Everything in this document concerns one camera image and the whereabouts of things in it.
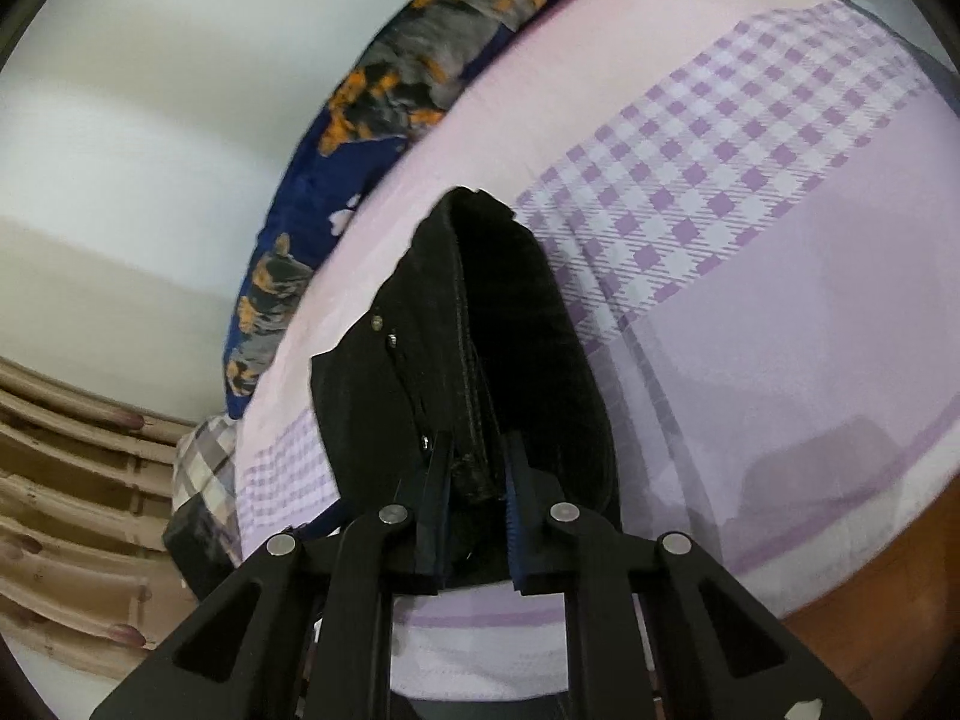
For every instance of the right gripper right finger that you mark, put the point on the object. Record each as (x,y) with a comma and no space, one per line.
(657,628)

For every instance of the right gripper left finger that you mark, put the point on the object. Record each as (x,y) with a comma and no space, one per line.
(303,628)

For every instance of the black pants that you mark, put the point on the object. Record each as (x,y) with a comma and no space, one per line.
(469,337)

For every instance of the plaid pillow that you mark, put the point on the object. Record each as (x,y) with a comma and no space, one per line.
(202,536)

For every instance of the beige wooden headboard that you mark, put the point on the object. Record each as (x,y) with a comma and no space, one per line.
(86,496)

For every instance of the pink purple bed sheet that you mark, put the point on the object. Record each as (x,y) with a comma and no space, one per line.
(751,207)

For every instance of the navy cat print pillow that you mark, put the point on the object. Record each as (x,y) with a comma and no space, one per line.
(402,85)

